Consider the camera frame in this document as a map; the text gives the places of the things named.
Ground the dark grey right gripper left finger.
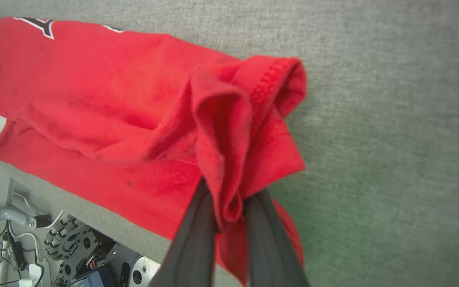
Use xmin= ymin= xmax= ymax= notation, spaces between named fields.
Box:
xmin=149 ymin=178 xmax=219 ymax=287

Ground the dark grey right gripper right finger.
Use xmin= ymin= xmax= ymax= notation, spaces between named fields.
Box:
xmin=242 ymin=189 xmax=310 ymax=287

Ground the red white jersey shirt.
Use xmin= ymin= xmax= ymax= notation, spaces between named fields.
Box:
xmin=0 ymin=8 xmax=308 ymax=285

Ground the black mecanum wheel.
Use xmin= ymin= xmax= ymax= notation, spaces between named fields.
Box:
xmin=44 ymin=215 xmax=99 ymax=261

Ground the white power strip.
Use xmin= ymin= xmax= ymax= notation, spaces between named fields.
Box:
xmin=18 ymin=263 xmax=43 ymax=287

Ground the black power adapter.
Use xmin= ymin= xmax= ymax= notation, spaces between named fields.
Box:
xmin=8 ymin=235 xmax=27 ymax=271

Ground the grey metal tube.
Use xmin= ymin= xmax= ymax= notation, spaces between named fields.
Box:
xmin=0 ymin=205 xmax=37 ymax=230

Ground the white cable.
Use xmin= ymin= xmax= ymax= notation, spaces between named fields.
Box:
xmin=12 ymin=193 xmax=65 ymax=230

